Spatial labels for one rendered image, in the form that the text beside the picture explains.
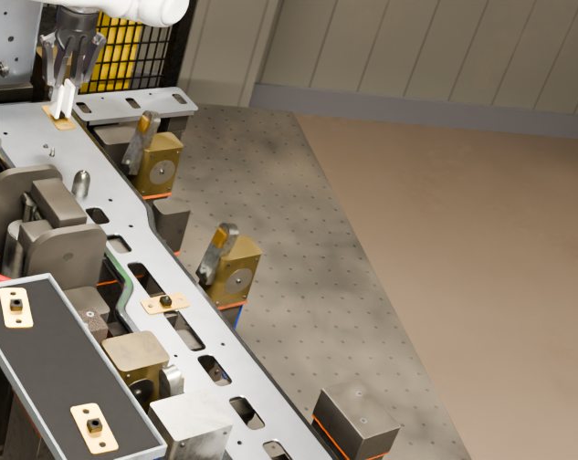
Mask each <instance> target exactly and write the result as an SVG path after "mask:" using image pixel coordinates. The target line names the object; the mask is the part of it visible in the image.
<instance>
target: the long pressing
mask: <svg viewBox="0 0 578 460"><path fill-rule="evenodd" d="M50 102H51V100H50V99H48V100H37V101H26V102H15V103H5V104H0V139H1V140H2V144H1V148H0V165H1V166H2V168H3V169H4V171H5V170H8V169H12V168H16V167H26V166H33V165H41V164H52V165H54V166H56V167H57V168H58V170H59V171H60V173H61V174H62V178H63V181H62V182H63V183H64V184H65V186H66V187H67V188H68V190H69V191H70V193H71V194H72V195H73V197H74V198H75V199H76V201H77V202H78V203H79V205H80V206H81V208H82V209H83V210H84V212H85V213H86V214H87V212H86V211H87V210H90V209H99V210H100V211H101V212H102V213H103V215H104V216H105V217H106V218H107V220H108V221H109V222H108V223H107V224H103V225H100V226H101V227H102V229H103V230H104V231H105V233H106V234H107V237H108V236H113V235H117V236H119V237H121V239H122V240H123V241H124V243H125V244H126V245H127V247H128V248H129V249H130V250H131V252H130V253H125V254H119V253H117V252H116V251H115V250H114V248H113V247H112V246H111V244H110V243H109V241H108V240H107V244H106V247H105V252H104V256H103V260H102V261H103V262H104V264H105V265H106V267H107V268H108V269H109V271H110V272H111V273H112V274H113V275H114V277H115V278H116V280H117V281H118V282H119V284H120V285H121V288H122V293H121V295H120V297H119V299H118V301H117V303H116V306H115V309H114V317H115V319H116V320H117V321H118V323H119V324H120V326H121V327H122V329H123V330H124V332H125V333H126V335H127V334H131V333H135V332H139V331H143V330H149V331H151V332H152V333H153V334H154V335H155V337H156V338H157V340H158V341H160V343H161V344H162V345H163V347H164V349H165V350H166V351H167V353H168V354H169V356H170V360H169V364H168V366H170V365H172V364H174V365H175V366H176V367H177V368H178V370H179V371H180V373H182V375H183V376H184V390H183V394H184V393H188V392H193V391H197V390H201V389H204V388H208V389H209V390H210V391H211V393H212V394H213V395H214V396H215V397H216V399H217V400H218V401H219V403H220V404H221V405H222V407H223V408H224V409H225V411H226V412H227V414H228V415H229V417H230V418H231V419H232V421H233V422H234V424H233V427H232V430H231V433H230V435H229V438H228V441H227V444H226V449H225V451H224V454H223V457H222V460H272V459H271V458H270V456H269V455H268V453H267V452H266V451H265V449H264V448H263V445H264V444H268V443H272V442H275V443H277V444H279V445H280V447H281V448H282V449H283V451H284V452H285V453H286V455H287V456H288V457H289V459H290V460H339V459H338V458H337V456H336V455H335V454H334V453H333V451H332V450H331V449H330V448H329V447H328V446H327V445H326V443H325V442H324V441H323V440H322V438H321V437H320V436H319V434H318V433H317V432H316V431H315V429H314V428H313V427H312V426H311V424H310V423H309V422H308V420H307V419H306V418H305V416H304V415H303V414H302V413H301V411H300V410H299V409H298V407H297V406H296V405H295V404H294V402H293V401H292V400H291V399H290V398H289V397H288V395H287V394H286V393H285V392H284V391H283V389H282V388H281V387H280V386H279V384H278V383H277V382H276V380H275V379H274V378H273V377H272V375H271V374H270V373H269V372H268V370H267V369H266V368H265V366H264V365H263V364H262V363H261V361H260V360H259V359H258V358H257V356H256V355H255V354H254V352H253V351H252V350H251V349H250V348H249V347H248V345H247V344H246V343H245V342H244V341H243V339H242V338H241V337H240V336H239V334H238V333H237V332H236V330H235V329H234V328H233V327H232V325H231V324H230V323H229V322H228V320H227V319H226V318H225V316H224V315H223V314H222V313H221V311H220V310H219V309H218V307H217V306H216V305H215V303H214V302H213V301H212V300H211V298H210V297H208V296H207V294H206V293H205V292H204V290H203V289H202V288H201V287H200V285H199V284H198V283H197V282H196V280H195V279H194V278H193V276H192V275H191V274H190V273H189V271H188V270H187V269H186V268H185V266H184V265H183V264H182V262H181V261H180V260H179V259H178V257H177V256H176V255H175V254H174V252H173V251H172V250H171V248H170V247H169V246H168V245H167V244H166V243H165V242H164V241H163V239H162V238H161V237H160V235H159V234H158V232H157V231H156V228H155V222H154V216H153V211H152V208H151V207H150V206H149V205H148V204H147V203H146V202H145V200H144V199H143V198H142V196H141V195H140V194H139V193H138V192H137V190H136V189H135V188H134V187H133V185H132V184H131V183H130V181H129V180H128V179H127V178H126V176H125V175H124V174H123V173H122V172H121V170H120V169H119V168H118V166H117V165H116V164H115V163H114V161H113V160H112V159H111V158H110V156H109V155H108V154H107V153H106V152H105V151H104V150H103V149H102V147H101V146H100V145H99V143H98V142H97V141H96V140H95V138H94V137H93V136H92V135H91V134H90V132H89V131H88V130H87V128H86V127H85V126H84V125H83V123H82V122H81V121H80V120H79V118H78V117H77V116H76V115H75V113H74V112H73V111H71V112H70V117H69V118H70V119H71V120H72V122H73V123H74V124H75V126H76V129H75V130H67V131H59V130H58V129H57V127H56V126H55V125H54V124H53V122H52V121H51V120H50V118H49V117H48V116H47V114H46V113H45V112H44V111H43V110H42V106H46V105H50ZM4 132H6V133H7V135H4V134H3V133H4ZM44 144H47V146H48V148H47V149H46V148H43V146H44ZM51 148H55V154H54V155H55V156H54V157H51V156H49V154H50V150H51ZM79 170H85V171H87V172H88V173H89V175H90V185H89V193H88V195H86V196H84V197H80V196H76V195H74V194H73V193H72V192H71V189H72V184H73V179H74V176H75V174H76V173H77V172H78V171H79ZM109 199H111V200H112V202H110V201H109ZM87 216H88V219H87V224H95V223H94V222H93V221H92V219H91V218H90V217H89V215H88V214H87ZM128 225H132V226H133V228H130V227H128ZM132 264H141V265H142V266H143V267H144V269H145V270H146V271H147V272H148V274H149V275H150V276H151V278H152V279H153V281H154V282H155V283H156V285H157V286H158V287H159V288H160V290H161V291H162V292H163V293H164V295H169V294H173V293H177V292H180V293H182V294H183V295H184V297H185V298H186V299H187V301H188V302H189V303H190V307H188V308H180V309H177V310H172V311H175V312H178V313H179V314H180V316H181V317H182V318H183V320H184V321H185V322H186V324H187V325H188V326H189V328H190V329H191V330H192V332H193V333H194V334H195V336H196V337H197V338H198V339H199V340H200V341H201V343H202V344H203V345H204V347H205V349H204V350H200V351H191V350H189V349H188V347H187V346H186V345H185V343H184V342H183V340H182V339H181V338H180V336H179V335H178V334H177V332H176V331H175V330H174V328H173V327H172V325H171V324H170V323H169V321H168V320H167V319H166V317H165V316H164V313H167V312H172V311H167V312H164V313H159V314H154V315H149V314H148V313H147V312H146V311H145V309H144V308H143V306H142V305H141V303H140V302H141V300H142V299H147V298H150V296H149V295H148V294H147V292H146V291H145V290H144V288H143V287H142V285H141V284H140V283H139V281H138V280H137V279H136V277H135V276H134V275H133V273H132V272H131V271H130V270H129V269H128V265H132ZM221 343H224V344H225V346H222V345H221ZM174 355H177V356H178V357H174ZM206 356H209V357H212V358H213V359H214V360H215V362H216V363H217V364H218V366H219V367H220V368H221V370H222V371H223V372H224V373H225V375H226V376H227V378H228V379H229V380H230V381H231V383H230V384H228V385H225V386H218V385H216V384H215V383H214V382H213V380H212V379H211V378H210V376H209V375H208V374H207V372H206V371H205V369H204V368H203V367H202V365H201V364H200V363H199V361H198V359H200V358H203V357H206ZM236 398H243V399H244V400H245V401H246V402H247V404H248V405H249V406H250V407H251V409H252V410H253V411H254V413H255V414H256V415H257V417H258V418H259V420H260V421H261V422H262V423H263V424H264V427H263V428H260V429H257V430H251V429H249V428H248V427H247V426H246V424H245V423H244V422H243V420H242V419H241V418H240V416H239V415H238V414H237V412H236V411H235V409H234V408H233V407H232V405H231V404H230V402H229V401H231V400H233V399H236ZM238 441H240V442H242V445H240V444H237V442H238Z"/></svg>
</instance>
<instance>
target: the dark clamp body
mask: <svg viewBox="0 0 578 460"><path fill-rule="evenodd" d="M62 292H63V293H64V295H65V296H66V298H67V299H68V301H69V302H70V304H71V305H72V307H73V308H74V309H75V310H76V311H79V310H83V309H88V308H95V309H96V310H97V311H98V313H99V314H100V316H101V317H102V319H103V320H104V322H105V323H106V324H107V320H108V316H109V313H110V308H109V307H108V305H107V304H106V303H105V301H104V300H103V298H102V297H101V295H100V294H99V292H98V291H97V289H96V288H94V287H79V288H74V289H70V290H65V291H62Z"/></svg>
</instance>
